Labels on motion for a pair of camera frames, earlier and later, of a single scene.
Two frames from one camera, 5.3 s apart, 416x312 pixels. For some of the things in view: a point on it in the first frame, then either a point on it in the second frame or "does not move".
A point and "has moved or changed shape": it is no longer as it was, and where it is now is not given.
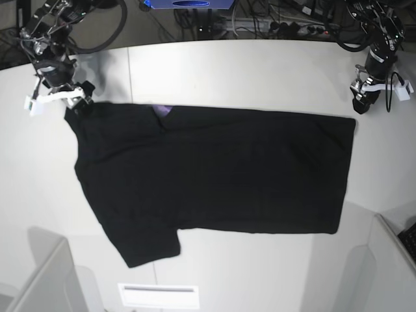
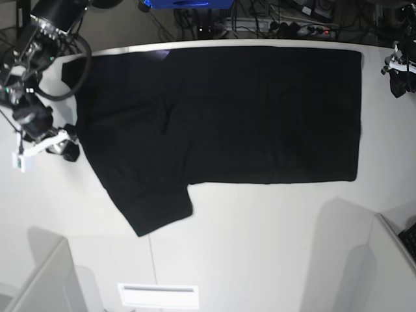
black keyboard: x=408 y=237 does not move
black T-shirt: x=155 y=170 has moved or changed shape
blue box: x=190 y=4 does not move
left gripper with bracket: x=57 y=75 to x=38 y=132
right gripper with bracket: x=372 y=79 to x=396 y=62
